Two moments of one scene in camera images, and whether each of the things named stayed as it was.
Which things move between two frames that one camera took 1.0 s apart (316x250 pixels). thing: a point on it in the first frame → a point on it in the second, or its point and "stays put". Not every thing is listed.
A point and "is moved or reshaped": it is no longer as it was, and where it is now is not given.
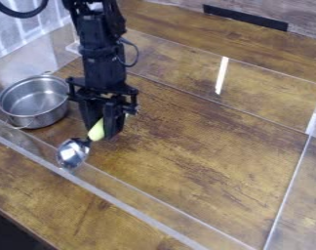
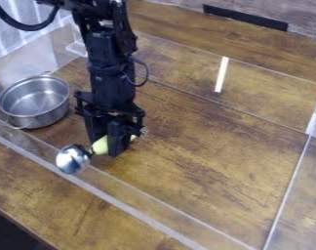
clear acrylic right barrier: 298,227 stays put
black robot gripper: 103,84 → 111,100
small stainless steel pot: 34,101 stays put
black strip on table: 245,18 stays put
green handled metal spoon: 74,150 is moved or reshaped
